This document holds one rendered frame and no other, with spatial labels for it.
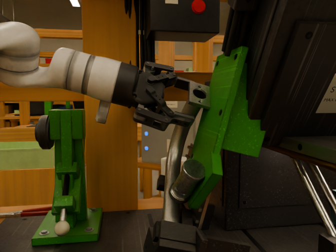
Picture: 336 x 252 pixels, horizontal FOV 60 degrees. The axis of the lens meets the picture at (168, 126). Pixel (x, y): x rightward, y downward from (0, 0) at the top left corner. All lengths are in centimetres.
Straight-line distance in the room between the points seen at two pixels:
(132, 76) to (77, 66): 9
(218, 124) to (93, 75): 22
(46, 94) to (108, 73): 43
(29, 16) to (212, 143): 1085
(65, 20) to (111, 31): 1013
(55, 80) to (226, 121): 29
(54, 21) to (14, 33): 1047
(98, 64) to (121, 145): 35
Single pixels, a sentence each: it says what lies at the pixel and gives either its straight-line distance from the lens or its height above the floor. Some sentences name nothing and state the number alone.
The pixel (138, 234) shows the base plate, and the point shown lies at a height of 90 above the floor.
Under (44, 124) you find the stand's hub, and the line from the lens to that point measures 66.
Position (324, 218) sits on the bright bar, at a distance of 48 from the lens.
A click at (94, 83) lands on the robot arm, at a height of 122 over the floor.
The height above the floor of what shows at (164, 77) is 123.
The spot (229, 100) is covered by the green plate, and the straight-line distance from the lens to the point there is 45.
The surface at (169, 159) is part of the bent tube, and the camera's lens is 58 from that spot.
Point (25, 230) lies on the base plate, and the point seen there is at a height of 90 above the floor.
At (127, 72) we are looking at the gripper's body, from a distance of 50.
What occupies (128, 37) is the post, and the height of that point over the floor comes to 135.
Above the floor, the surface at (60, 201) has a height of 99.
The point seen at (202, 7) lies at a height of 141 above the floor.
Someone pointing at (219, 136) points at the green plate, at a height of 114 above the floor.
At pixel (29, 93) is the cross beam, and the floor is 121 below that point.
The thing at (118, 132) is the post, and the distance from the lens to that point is 80.
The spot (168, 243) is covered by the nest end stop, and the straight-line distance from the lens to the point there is 48.
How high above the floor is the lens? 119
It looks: 5 degrees down
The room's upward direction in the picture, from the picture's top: straight up
